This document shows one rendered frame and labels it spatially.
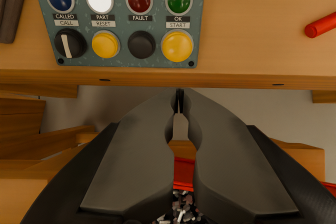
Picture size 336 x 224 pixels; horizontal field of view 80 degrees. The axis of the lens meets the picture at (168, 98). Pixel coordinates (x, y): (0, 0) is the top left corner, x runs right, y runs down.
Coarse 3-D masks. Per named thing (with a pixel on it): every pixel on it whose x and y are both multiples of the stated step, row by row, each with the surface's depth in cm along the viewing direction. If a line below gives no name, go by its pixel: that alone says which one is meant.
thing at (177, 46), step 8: (176, 32) 19; (168, 40) 19; (176, 40) 19; (184, 40) 19; (168, 48) 19; (176, 48) 19; (184, 48) 19; (168, 56) 20; (176, 56) 20; (184, 56) 20
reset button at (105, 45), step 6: (96, 36) 19; (102, 36) 19; (108, 36) 19; (96, 42) 19; (102, 42) 19; (108, 42) 19; (114, 42) 19; (96, 48) 19; (102, 48) 19; (108, 48) 19; (114, 48) 19; (102, 54) 20; (108, 54) 20
